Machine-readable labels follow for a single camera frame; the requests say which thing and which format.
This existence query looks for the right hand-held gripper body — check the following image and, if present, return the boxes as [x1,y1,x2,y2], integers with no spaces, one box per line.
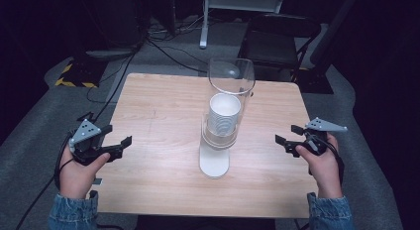
[296,116,349,158]

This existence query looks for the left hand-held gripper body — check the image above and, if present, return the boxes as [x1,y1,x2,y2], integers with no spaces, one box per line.
[67,111,124,167]

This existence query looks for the person's right hand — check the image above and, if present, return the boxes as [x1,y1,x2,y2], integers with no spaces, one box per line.
[294,133,344,200]

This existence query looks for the person's left hand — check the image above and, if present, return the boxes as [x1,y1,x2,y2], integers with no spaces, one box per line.
[58,145,112,200]

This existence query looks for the stack of white paper cups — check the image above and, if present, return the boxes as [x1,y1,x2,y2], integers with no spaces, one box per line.
[206,92,243,138]

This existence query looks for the clear cup dispenser white base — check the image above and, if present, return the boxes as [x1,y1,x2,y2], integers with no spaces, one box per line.
[197,57,257,180]

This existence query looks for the black folding chair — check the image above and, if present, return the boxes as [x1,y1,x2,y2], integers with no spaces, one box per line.
[237,13,322,83]

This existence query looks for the dark slanted stand with base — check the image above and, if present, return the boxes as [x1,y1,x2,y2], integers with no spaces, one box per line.
[295,0,363,95]

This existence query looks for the white metal stand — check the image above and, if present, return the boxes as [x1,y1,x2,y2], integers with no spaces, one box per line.
[199,0,287,50]

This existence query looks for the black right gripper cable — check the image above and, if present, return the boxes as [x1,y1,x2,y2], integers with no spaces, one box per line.
[308,134,347,185]

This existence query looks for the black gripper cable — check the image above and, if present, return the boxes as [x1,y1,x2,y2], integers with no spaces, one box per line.
[15,132,75,230]
[308,134,347,185]

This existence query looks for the black floor cable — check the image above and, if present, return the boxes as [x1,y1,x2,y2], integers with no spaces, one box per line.
[145,38,210,74]
[86,41,142,123]

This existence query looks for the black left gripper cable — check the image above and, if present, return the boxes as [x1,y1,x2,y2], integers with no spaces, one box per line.
[15,132,75,230]

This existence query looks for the black yellow striped cable ramp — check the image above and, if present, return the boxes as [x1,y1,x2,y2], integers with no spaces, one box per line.
[53,58,107,89]

